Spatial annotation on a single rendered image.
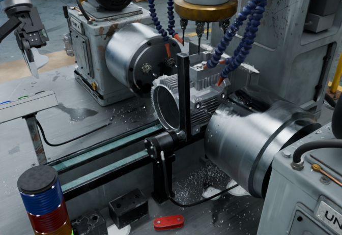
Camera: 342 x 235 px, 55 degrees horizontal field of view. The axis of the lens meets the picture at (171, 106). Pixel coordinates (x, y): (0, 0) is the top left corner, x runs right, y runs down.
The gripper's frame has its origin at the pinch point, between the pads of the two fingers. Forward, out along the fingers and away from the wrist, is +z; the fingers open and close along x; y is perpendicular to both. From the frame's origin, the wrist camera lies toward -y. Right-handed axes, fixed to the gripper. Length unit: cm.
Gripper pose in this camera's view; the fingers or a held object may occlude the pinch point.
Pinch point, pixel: (34, 75)
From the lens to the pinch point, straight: 109.7
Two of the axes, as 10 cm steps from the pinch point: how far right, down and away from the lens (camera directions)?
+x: -4.8, 0.7, 8.8
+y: 8.2, -3.1, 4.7
